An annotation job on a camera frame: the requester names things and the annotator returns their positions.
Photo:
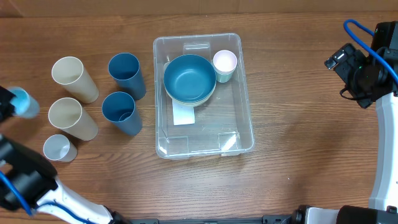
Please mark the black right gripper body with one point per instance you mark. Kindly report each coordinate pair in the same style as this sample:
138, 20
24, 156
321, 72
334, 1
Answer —
347, 65

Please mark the small light blue cup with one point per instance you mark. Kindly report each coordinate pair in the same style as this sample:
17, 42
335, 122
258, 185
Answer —
24, 104

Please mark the tall blue cup front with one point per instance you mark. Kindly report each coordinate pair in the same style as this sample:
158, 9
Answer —
120, 109

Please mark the small pink cup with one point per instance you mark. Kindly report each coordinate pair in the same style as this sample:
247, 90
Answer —
225, 62

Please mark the small mint green cup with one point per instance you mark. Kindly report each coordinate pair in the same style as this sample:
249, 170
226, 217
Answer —
223, 77

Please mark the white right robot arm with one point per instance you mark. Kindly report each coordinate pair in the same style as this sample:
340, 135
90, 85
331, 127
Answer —
381, 45

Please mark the small grey cup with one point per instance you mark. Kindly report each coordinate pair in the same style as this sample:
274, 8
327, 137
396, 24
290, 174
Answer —
59, 148

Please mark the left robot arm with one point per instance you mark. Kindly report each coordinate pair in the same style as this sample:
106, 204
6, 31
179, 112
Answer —
32, 184

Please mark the teal blue bowl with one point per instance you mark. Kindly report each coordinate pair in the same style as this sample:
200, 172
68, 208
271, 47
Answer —
189, 78

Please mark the white label in bin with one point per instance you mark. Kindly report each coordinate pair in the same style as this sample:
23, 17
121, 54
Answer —
182, 114

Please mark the tall cream cup front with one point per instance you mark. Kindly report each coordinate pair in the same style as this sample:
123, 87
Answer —
68, 115

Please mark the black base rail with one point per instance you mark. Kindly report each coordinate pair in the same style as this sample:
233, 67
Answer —
266, 219

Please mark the tall blue cup back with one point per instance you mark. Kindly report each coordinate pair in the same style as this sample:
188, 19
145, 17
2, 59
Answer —
125, 69

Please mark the tall blue cup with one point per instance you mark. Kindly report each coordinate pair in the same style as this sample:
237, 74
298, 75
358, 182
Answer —
125, 69
120, 109

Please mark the tall cream cup back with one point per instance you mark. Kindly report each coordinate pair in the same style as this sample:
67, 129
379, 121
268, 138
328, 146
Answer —
70, 73

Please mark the cream bowl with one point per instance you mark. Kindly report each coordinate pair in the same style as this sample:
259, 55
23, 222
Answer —
194, 104

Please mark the clear plastic storage bin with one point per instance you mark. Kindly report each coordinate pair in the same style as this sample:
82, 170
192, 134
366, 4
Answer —
223, 124

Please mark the tall cream cup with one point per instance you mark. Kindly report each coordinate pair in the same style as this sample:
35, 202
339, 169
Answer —
70, 73
68, 115

